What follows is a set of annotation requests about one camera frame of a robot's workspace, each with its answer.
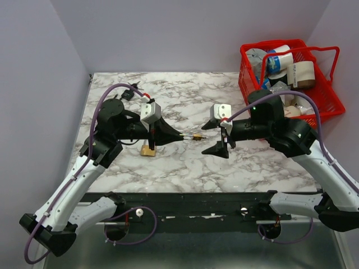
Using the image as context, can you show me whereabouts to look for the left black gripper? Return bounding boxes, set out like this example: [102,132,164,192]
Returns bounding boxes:
[114,113,185,151]

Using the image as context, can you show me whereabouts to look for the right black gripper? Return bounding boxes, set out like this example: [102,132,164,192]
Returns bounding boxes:
[201,118,271,160]

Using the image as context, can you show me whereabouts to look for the small brass padlock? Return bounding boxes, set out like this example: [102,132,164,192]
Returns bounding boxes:
[181,134,206,141]

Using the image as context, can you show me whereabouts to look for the large brass padlock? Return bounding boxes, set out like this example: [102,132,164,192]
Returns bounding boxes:
[140,145,156,157]

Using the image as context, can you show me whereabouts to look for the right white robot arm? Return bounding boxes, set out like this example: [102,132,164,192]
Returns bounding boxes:
[202,89,358,232]

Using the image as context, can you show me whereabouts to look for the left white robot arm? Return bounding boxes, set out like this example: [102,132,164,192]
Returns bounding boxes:
[19,99,183,257]

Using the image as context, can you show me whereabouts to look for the black padlock with keys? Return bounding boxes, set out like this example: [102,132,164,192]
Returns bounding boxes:
[119,81,143,101]

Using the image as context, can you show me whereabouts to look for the clear plastic bag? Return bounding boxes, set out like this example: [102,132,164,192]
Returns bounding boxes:
[269,81,291,94]

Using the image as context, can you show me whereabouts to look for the beige lotion pump bottle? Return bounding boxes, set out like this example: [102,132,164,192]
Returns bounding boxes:
[284,100,315,118]

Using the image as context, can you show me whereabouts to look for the grey crumpled bag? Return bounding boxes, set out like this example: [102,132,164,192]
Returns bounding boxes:
[246,48,267,77]

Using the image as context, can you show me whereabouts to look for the white blue paper cup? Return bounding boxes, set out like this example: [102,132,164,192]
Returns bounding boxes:
[267,45,294,74]

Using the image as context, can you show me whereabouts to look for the beige tape roll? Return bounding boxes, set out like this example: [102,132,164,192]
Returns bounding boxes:
[287,61,316,90]

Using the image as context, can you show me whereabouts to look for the red plastic basket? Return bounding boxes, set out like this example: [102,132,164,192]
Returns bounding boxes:
[238,39,346,123]

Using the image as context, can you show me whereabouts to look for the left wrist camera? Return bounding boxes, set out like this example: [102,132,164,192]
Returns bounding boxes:
[140,93,162,124]

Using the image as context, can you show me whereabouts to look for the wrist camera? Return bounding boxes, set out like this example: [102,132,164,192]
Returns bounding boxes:
[210,104,233,134]
[140,93,162,124]

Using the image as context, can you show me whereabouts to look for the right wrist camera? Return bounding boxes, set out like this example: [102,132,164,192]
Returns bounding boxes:
[210,104,233,134]

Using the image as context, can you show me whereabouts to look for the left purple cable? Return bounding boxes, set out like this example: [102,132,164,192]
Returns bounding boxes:
[23,84,157,265]

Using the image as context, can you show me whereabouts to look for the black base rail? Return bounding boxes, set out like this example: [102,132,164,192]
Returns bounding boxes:
[81,190,323,234]

